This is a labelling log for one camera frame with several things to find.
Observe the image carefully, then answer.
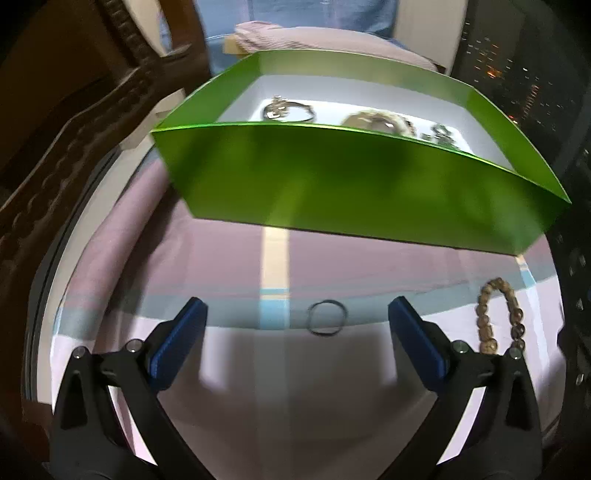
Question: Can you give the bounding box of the glass window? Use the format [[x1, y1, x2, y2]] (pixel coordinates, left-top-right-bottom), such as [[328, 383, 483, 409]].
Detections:
[[450, 0, 591, 185]]

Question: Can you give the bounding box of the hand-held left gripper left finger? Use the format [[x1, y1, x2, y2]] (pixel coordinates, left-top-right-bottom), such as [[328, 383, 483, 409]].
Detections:
[[46, 298, 208, 480]]

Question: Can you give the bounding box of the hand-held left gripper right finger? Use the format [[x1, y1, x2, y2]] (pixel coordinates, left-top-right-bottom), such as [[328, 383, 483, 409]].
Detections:
[[388, 296, 543, 480]]

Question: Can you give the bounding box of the blue plaid cloth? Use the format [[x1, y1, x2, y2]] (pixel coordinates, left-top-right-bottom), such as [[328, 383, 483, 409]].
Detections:
[[159, 0, 400, 77]]

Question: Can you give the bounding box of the brown bead bracelet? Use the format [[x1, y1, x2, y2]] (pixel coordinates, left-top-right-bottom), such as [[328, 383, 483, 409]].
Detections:
[[475, 277, 527, 356]]

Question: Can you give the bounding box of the silver metal keychain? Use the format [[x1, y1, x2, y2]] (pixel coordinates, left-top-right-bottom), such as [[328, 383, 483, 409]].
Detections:
[[419, 124, 462, 149]]

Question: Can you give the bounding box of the thin dark hair ring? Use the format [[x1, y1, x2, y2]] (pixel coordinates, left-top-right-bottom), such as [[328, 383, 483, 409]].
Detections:
[[306, 300, 347, 336]]

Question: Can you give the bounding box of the green cardboard box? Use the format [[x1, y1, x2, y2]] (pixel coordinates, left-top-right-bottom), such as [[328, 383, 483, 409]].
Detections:
[[150, 50, 573, 257]]

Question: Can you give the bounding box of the carved wooden chair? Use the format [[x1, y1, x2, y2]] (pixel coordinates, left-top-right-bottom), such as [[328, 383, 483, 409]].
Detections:
[[0, 0, 218, 416]]

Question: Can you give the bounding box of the pink plaid tablecloth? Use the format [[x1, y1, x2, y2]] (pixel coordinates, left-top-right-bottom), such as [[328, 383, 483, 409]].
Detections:
[[34, 143, 568, 480]]

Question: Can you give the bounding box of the folded pink cloth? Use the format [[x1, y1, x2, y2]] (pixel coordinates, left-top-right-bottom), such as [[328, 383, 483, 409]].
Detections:
[[233, 21, 439, 72]]

